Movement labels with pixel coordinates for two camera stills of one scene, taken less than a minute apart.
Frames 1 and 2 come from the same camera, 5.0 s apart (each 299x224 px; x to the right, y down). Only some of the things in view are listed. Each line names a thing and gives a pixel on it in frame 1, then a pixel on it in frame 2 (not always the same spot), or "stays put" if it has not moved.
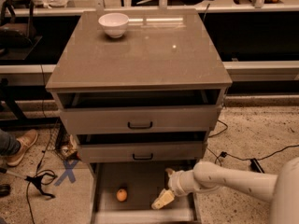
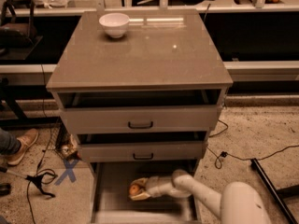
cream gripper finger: x=170 y=172 to x=143 y=181
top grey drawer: x=114 y=111 stays put
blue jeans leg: x=9 y=144 stays put
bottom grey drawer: x=123 y=192 stays put
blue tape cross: x=68 y=172 stays put
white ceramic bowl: x=115 y=23 stays put
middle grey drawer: x=141 y=147 stays put
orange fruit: x=121 y=195 to x=134 y=189
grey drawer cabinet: x=142 y=91 stays put
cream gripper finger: x=166 y=197 to x=140 y=196
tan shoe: x=26 y=140 stays put
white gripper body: x=176 y=184 to x=153 y=184
